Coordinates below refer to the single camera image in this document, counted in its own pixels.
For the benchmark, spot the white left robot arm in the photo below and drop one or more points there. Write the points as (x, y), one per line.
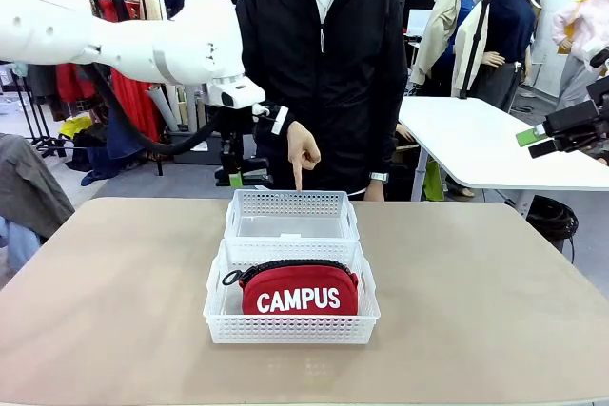
(143, 44)

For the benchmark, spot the green bag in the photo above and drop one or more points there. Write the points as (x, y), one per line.
(434, 182)

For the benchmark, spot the grey cloth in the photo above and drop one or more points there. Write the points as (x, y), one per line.
(33, 187)

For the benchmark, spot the left gripper green-black finger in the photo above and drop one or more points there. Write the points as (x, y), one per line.
(224, 151)
(236, 180)

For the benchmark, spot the yellow garment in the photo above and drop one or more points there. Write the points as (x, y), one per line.
(73, 126)

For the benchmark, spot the black scarf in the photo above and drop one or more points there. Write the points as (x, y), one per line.
(121, 9)

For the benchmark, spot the silver wristwatch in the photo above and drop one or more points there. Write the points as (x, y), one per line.
(379, 177)

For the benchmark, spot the right gripper green-black finger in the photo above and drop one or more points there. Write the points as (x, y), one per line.
(525, 138)
(544, 148)

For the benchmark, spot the red CAMPUS pencil case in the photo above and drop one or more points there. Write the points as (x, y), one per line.
(295, 280)

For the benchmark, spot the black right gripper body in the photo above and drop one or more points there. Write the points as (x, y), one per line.
(603, 116)

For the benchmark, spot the white perforated plastic basket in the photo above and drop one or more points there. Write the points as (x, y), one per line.
(285, 330)
(247, 201)

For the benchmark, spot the person's right hand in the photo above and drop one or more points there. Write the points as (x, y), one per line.
(304, 149)

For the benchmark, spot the long red dress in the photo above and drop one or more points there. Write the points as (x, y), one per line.
(133, 102)

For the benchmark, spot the white paper label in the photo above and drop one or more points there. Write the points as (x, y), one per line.
(290, 236)

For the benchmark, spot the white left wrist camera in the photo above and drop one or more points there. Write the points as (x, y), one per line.
(260, 110)

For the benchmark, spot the tall grey paper roll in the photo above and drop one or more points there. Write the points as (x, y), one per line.
(190, 111)

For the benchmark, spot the dark grey coat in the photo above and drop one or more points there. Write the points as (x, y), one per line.
(43, 83)

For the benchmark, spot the mannequin in navy top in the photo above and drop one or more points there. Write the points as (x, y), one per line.
(511, 21)

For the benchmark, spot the navy cloth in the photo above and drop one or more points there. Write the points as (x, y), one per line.
(121, 144)

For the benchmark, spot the white table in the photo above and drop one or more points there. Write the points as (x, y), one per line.
(476, 140)

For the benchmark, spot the mannequin in beige coat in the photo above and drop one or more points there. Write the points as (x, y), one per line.
(442, 35)

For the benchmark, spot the person in black jacket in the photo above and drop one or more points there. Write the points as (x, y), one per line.
(342, 68)

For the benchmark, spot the white board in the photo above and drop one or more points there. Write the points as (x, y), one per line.
(418, 23)

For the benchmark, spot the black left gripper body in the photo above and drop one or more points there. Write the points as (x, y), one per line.
(238, 123)

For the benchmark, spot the red coat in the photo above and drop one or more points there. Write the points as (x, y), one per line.
(71, 83)

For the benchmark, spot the person's left hand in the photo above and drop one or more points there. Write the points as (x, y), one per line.
(375, 191)

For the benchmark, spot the person's left forearm black sleeve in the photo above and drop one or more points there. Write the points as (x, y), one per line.
(387, 140)

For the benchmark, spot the beige garment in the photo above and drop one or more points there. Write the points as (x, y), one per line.
(151, 4)

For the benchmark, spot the cream paper roll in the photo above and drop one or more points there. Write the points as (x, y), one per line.
(172, 102)

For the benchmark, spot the blue cloth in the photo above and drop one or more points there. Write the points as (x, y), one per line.
(19, 249)

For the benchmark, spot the slanted grey paper roll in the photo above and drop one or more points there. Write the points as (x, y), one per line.
(162, 106)

